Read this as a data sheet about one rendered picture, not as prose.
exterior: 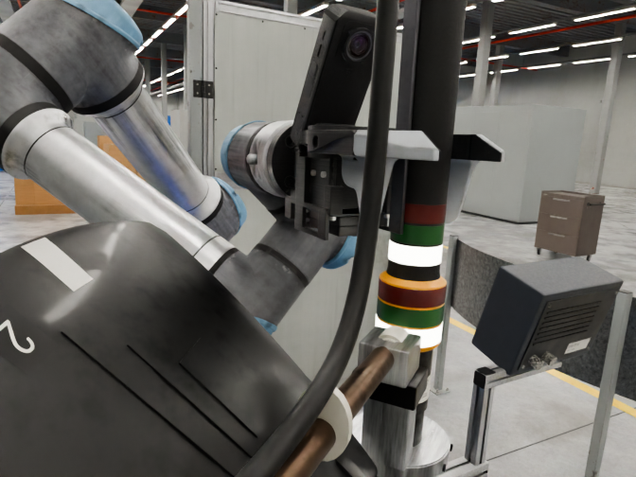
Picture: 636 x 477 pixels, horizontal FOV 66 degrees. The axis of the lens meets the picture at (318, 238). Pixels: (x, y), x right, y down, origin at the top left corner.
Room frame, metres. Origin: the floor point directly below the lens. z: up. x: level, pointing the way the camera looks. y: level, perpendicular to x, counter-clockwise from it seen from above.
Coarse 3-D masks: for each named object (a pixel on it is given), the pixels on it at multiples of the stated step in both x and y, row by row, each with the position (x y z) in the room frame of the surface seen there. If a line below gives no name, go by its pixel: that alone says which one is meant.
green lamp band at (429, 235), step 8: (392, 232) 0.30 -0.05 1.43; (408, 232) 0.29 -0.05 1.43; (416, 232) 0.29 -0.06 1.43; (424, 232) 0.29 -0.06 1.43; (432, 232) 0.29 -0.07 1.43; (440, 232) 0.30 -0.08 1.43; (400, 240) 0.30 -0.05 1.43; (408, 240) 0.29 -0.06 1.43; (416, 240) 0.29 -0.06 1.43; (424, 240) 0.29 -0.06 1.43; (432, 240) 0.29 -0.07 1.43; (440, 240) 0.30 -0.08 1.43
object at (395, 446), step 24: (408, 336) 0.28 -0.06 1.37; (360, 360) 0.26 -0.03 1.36; (408, 360) 0.25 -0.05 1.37; (384, 384) 0.26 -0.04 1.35; (408, 384) 0.26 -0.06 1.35; (384, 408) 0.27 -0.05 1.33; (408, 408) 0.26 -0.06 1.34; (360, 432) 0.31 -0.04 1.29; (384, 432) 0.27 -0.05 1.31; (408, 432) 0.27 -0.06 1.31; (432, 432) 0.31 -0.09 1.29; (384, 456) 0.27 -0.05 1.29; (408, 456) 0.27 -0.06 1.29; (432, 456) 0.28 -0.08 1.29
